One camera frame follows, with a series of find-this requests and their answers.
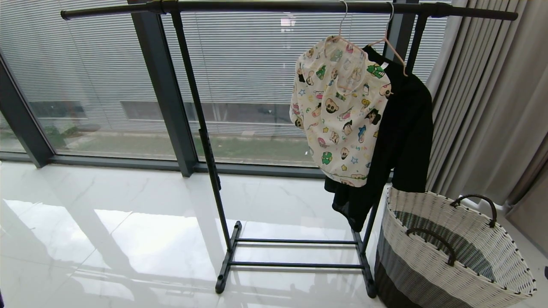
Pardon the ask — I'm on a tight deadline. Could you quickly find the cream printed garment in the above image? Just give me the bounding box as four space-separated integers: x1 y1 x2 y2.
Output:
289 36 393 188

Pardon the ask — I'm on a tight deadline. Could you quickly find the black garment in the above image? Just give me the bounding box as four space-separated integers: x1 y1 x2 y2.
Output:
324 45 434 233

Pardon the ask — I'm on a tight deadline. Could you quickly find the pink clothes hanger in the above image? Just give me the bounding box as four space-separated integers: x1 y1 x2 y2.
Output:
367 2 409 77
324 0 363 94

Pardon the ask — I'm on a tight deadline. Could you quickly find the black clothes rack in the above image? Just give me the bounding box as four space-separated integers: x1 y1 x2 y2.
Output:
60 0 519 299

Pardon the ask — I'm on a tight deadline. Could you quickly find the white laundry basket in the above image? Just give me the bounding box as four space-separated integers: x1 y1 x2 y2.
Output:
374 187 537 308

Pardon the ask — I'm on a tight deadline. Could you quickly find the window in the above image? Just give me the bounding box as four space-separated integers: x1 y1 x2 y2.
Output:
0 0 452 179

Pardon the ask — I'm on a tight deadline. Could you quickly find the beige curtain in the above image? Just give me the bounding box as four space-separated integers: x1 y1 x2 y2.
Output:
424 0 548 207

